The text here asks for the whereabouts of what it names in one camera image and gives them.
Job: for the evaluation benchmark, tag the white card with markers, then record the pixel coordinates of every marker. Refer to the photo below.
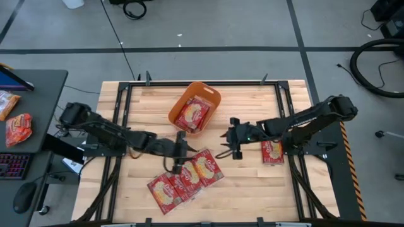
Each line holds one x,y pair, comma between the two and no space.
72,165

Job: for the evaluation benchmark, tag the orange plastic basket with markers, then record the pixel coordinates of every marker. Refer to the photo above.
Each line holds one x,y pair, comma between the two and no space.
195,89

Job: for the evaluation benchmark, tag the black computer mouse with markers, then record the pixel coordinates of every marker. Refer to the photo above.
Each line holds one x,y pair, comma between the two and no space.
24,197

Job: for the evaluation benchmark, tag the black aluminium table frame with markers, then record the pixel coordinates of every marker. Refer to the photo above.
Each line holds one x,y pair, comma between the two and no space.
202,83

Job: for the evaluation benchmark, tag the red popcorn bag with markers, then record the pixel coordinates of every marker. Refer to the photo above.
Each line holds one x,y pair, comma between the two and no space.
208,168
191,176
193,113
272,153
163,194
178,187

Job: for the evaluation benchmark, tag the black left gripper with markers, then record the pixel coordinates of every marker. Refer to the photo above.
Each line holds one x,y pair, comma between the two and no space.
170,147

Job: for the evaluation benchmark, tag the black backlit keyboard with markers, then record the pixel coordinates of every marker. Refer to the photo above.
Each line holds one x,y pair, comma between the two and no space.
14,165

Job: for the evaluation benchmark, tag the monitor with blue screen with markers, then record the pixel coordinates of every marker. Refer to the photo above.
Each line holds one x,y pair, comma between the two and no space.
12,82

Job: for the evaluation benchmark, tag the orange red snack bag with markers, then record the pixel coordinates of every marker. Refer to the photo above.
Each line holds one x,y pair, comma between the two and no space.
18,130

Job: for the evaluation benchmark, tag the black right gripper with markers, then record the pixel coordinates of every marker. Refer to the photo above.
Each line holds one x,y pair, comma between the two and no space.
244,134

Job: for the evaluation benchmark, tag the black desk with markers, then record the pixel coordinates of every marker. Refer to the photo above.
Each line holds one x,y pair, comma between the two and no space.
41,94

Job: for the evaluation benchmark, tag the black equipment case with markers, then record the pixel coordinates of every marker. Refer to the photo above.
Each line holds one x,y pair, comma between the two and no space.
391,19

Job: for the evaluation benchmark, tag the orange white snack bag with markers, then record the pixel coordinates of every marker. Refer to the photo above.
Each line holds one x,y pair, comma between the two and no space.
8,104

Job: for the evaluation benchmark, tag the black caster wheel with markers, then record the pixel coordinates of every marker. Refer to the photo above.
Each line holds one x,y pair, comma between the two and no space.
44,210

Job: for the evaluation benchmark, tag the grey chair leg with caster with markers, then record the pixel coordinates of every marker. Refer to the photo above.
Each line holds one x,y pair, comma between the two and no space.
378,134

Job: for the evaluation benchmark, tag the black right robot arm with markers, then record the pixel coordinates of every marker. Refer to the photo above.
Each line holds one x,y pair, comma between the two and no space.
315,118

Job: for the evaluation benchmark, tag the black platform with hazard stripe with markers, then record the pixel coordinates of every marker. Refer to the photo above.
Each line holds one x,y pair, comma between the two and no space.
341,176

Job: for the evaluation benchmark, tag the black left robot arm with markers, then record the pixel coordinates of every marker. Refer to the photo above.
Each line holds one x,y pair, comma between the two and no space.
104,129

